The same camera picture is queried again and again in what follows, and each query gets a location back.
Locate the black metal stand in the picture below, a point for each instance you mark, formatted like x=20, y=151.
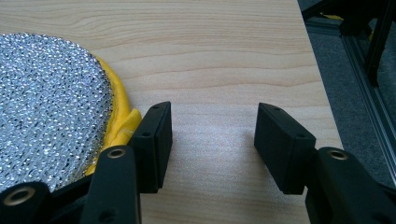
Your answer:
x=367, y=28

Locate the aluminium frame rail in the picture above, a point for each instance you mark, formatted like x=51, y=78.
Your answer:
x=370, y=90

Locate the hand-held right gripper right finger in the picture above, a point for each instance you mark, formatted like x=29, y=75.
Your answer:
x=285, y=146

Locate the silver scouring pad yellow rim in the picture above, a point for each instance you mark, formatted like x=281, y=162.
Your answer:
x=46, y=109

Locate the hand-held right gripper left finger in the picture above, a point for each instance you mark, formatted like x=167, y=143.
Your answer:
x=152, y=146

